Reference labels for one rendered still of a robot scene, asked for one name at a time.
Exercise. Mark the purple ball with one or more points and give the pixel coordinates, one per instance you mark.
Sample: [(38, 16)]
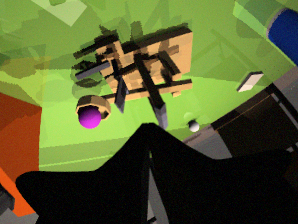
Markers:
[(89, 117)]

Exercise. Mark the small white ball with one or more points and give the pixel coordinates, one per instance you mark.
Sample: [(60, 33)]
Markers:
[(194, 126)]

